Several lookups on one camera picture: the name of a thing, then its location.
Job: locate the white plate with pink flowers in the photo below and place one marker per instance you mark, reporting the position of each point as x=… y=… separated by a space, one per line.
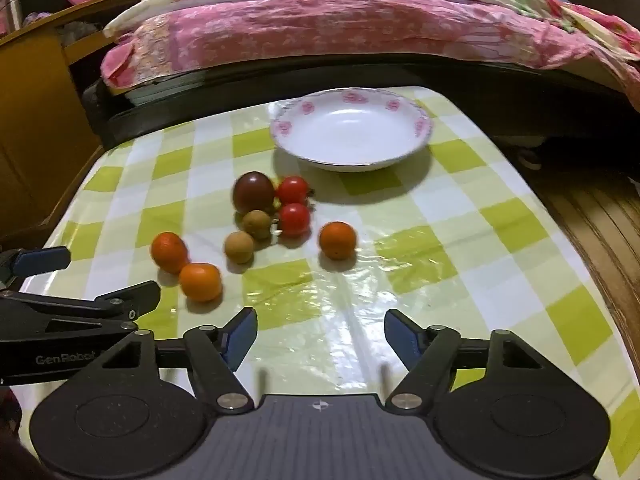
x=352 y=132

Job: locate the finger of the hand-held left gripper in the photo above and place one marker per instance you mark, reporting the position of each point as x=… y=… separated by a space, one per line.
x=127 y=296
x=42 y=259

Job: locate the brown longan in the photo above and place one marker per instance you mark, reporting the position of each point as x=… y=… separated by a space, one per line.
x=239 y=247
x=257 y=224

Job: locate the small orange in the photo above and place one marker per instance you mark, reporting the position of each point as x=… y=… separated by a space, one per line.
x=337 y=240
x=169 y=252
x=200 y=282

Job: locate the shoe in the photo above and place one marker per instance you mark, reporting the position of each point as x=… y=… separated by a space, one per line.
x=530 y=156

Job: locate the dark bed frame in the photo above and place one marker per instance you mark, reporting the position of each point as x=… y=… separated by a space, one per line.
x=165 y=95

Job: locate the red cherry tomato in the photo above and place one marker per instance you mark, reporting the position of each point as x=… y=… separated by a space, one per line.
x=292 y=190
x=294 y=219

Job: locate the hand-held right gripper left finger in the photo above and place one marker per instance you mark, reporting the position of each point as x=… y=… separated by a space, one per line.
x=243 y=334

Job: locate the dark purple tomato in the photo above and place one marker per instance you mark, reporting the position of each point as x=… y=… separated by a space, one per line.
x=253 y=191

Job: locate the green checkered tablecloth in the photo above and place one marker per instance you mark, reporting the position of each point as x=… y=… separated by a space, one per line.
x=450 y=240

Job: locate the steel thermos bottle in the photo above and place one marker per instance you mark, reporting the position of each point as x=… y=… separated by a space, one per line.
x=13 y=10

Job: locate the wooden cabinet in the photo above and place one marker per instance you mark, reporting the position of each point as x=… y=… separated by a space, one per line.
x=35 y=125

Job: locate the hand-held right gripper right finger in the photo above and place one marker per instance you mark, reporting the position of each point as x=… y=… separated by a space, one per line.
x=402 y=336

